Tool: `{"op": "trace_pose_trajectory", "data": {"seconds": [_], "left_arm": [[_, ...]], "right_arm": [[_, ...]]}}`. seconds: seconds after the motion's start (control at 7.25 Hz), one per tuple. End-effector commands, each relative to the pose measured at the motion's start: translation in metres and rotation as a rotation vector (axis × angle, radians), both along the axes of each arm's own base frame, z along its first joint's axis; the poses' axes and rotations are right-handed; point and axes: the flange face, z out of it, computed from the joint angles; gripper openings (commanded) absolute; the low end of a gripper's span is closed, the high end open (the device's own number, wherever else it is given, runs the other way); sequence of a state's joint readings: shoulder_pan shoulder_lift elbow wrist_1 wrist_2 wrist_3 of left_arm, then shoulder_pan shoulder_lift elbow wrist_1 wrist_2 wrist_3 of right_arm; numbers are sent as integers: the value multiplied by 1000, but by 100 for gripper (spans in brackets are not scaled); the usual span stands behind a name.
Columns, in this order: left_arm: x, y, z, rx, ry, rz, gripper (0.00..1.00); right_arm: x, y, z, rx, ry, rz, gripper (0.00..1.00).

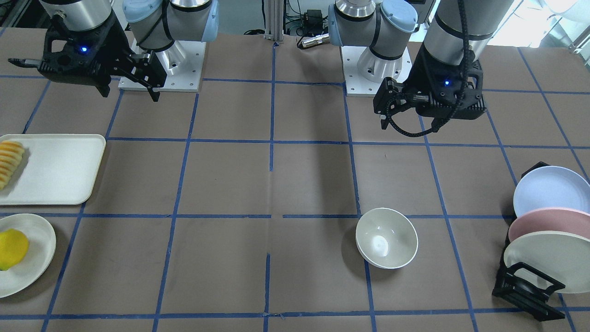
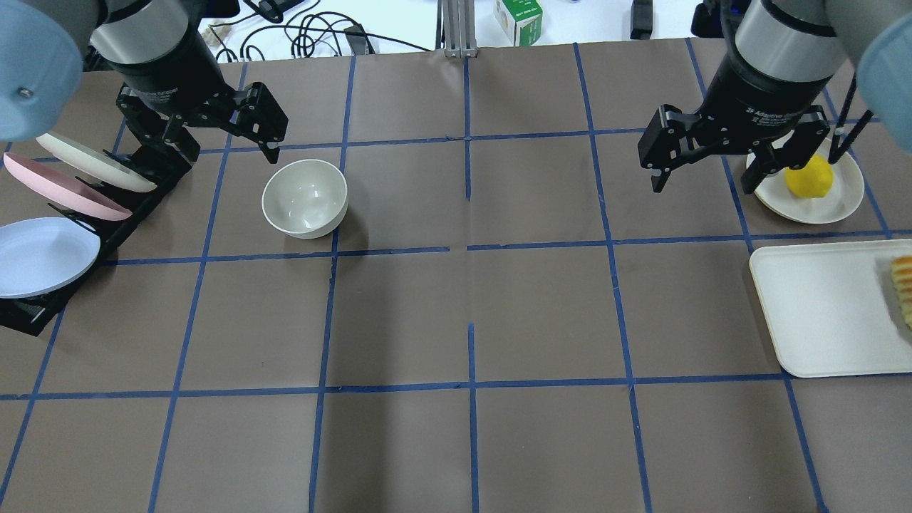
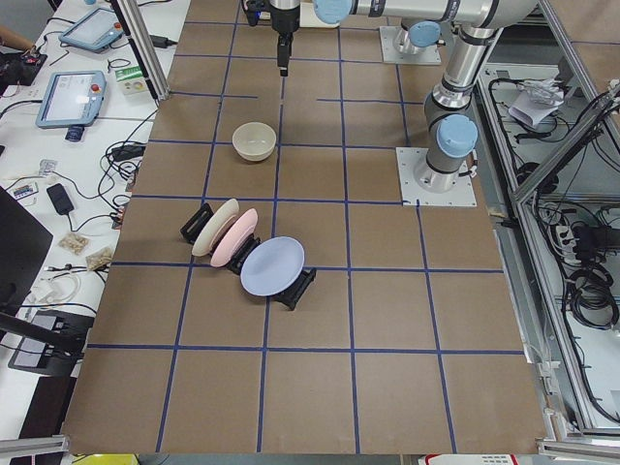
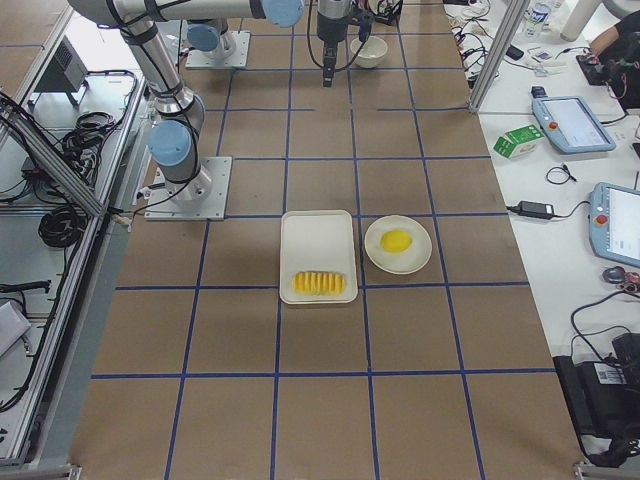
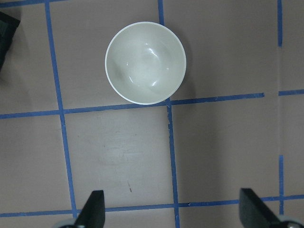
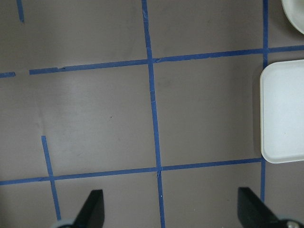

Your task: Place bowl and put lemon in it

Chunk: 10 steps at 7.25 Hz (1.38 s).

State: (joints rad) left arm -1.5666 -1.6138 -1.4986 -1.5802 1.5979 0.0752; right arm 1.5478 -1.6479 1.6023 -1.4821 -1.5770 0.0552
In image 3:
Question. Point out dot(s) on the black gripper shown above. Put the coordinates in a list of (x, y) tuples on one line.
[(284, 19)]

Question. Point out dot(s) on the beige bowl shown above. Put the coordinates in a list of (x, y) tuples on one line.
[(254, 141)]

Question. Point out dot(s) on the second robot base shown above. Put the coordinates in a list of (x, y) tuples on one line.
[(417, 45)]

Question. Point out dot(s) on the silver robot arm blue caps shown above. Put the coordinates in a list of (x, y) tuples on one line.
[(480, 22)]

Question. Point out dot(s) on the beige tray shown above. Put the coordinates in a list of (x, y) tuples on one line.
[(308, 18)]

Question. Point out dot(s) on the green white small box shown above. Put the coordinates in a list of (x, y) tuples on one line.
[(130, 80)]

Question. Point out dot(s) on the beige plate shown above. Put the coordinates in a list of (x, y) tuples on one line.
[(215, 228)]

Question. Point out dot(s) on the far teach pendant tablet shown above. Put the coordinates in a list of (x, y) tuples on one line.
[(94, 32)]

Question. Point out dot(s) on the teach pendant tablet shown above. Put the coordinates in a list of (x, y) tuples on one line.
[(72, 98), (94, 32)]

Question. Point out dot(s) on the pink plate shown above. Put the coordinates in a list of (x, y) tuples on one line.
[(233, 239)]

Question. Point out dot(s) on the near teach pendant tablet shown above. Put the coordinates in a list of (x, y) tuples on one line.
[(72, 98)]

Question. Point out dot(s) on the lavender blue plate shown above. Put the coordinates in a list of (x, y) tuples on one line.
[(273, 266)]

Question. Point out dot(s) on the dark blue round cap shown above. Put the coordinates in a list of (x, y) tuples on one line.
[(74, 133)]

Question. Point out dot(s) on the black dish rack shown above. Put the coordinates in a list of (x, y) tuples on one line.
[(290, 297)]

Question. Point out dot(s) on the crumpled white paper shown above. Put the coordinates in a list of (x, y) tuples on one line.
[(536, 101)]

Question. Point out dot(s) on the black power adapter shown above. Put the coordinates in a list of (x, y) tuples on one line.
[(60, 199)]

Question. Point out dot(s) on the bag of nuts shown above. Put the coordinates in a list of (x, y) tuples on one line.
[(99, 259), (74, 242)]

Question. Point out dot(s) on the black monitor stand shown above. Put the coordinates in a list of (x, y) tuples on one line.
[(52, 343)]

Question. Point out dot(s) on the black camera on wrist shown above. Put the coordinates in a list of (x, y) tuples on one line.
[(253, 10)]

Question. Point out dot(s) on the aluminium frame post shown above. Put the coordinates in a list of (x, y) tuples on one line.
[(133, 25)]

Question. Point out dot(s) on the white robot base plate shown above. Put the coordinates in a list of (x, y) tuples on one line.
[(422, 186)]

